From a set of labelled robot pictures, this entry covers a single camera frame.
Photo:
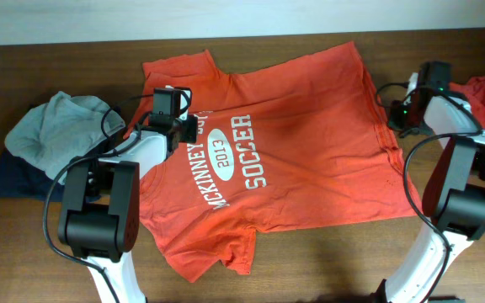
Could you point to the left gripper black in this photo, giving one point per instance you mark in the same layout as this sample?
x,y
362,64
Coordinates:
x,y
189,122

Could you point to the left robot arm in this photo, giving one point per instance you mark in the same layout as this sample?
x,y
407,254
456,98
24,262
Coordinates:
x,y
99,219

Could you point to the dark navy folded garment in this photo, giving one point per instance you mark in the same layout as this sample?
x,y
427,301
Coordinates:
x,y
19,179

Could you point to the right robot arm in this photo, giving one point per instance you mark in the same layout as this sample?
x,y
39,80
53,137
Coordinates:
x,y
453,204

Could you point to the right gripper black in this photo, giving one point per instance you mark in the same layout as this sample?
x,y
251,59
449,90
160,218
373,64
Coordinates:
x,y
394,116

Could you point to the light grey folded shirt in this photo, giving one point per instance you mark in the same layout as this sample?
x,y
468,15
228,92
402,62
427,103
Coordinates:
x,y
50,135

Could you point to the orange soccer t-shirt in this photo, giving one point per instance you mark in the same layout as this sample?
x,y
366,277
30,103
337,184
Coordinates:
x,y
294,146

